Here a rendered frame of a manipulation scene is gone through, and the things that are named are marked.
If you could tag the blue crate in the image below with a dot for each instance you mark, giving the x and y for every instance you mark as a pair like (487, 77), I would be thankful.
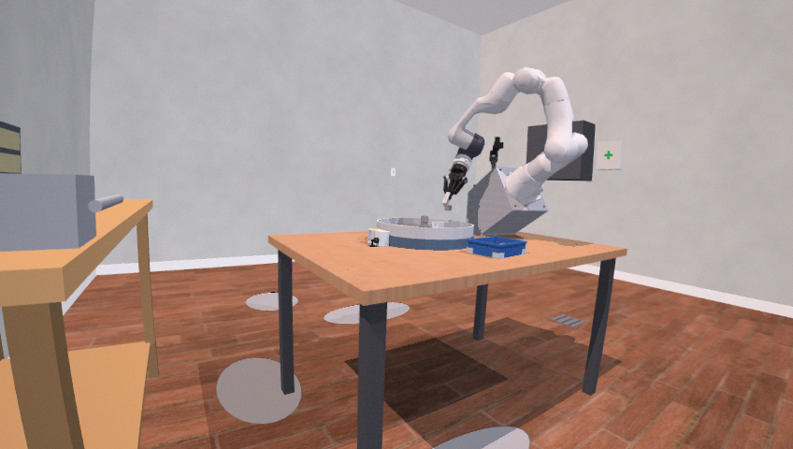
(492, 247)

